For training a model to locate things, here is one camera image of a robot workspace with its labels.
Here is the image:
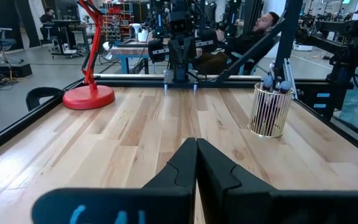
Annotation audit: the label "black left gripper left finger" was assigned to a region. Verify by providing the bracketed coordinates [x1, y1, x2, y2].
[31, 138, 198, 224]

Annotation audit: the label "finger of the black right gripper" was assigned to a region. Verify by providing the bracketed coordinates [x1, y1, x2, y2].
[168, 39, 182, 63]
[181, 39, 196, 63]

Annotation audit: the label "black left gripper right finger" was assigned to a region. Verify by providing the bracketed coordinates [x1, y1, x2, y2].
[197, 138, 358, 224]

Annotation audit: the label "long black brush pale tip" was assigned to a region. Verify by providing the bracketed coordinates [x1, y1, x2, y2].
[268, 61, 276, 82]

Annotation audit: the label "black makeup brush dark head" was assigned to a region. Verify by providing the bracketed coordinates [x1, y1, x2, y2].
[256, 76, 273, 131]

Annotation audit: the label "person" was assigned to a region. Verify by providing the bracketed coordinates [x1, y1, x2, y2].
[194, 11, 281, 75]
[40, 7, 56, 32]

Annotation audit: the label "white jug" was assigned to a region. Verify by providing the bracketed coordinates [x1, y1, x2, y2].
[131, 23, 150, 43]

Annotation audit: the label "wooden bench blue legs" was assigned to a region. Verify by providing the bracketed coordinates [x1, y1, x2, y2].
[109, 37, 170, 75]

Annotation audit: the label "red parts bin shelf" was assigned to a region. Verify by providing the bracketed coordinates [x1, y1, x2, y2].
[102, 1, 134, 41]

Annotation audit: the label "red desk lamp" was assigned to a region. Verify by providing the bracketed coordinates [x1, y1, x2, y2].
[62, 0, 117, 111]

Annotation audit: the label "black office desk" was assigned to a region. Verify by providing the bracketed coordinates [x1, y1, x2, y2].
[50, 19, 90, 59]

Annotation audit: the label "black neighbouring robot rig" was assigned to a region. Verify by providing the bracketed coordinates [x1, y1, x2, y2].
[296, 0, 358, 94]

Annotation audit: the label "black floor box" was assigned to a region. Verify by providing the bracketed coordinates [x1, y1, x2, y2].
[0, 62, 33, 78]

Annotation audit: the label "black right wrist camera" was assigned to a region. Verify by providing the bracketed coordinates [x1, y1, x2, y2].
[168, 11, 195, 35]

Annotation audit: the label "black aluminium table frame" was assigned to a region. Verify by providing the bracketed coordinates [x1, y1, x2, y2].
[0, 0, 358, 162]

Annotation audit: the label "gold wire brush holder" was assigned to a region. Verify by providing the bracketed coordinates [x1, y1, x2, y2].
[247, 81, 295, 139]

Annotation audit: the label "black frame hook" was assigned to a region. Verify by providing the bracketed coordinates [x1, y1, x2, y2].
[25, 86, 65, 112]

